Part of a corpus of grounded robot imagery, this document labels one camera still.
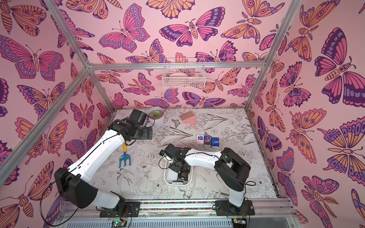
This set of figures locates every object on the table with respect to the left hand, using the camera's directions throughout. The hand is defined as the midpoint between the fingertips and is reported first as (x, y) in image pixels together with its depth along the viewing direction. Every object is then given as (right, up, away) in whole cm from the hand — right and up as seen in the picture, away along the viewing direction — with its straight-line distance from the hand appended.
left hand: (145, 132), depth 81 cm
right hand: (+15, -21, +6) cm, 26 cm away
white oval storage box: (+14, -26, +4) cm, 30 cm away
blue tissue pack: (+44, -8, +16) cm, 47 cm away
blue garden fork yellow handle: (-16, -16, +9) cm, 25 cm away
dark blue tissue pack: (+38, -7, +16) cm, 42 cm away
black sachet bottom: (+22, -24, 0) cm, 33 cm away
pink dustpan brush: (+26, +9, +32) cm, 42 cm away
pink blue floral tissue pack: (+33, -6, +18) cm, 39 cm away
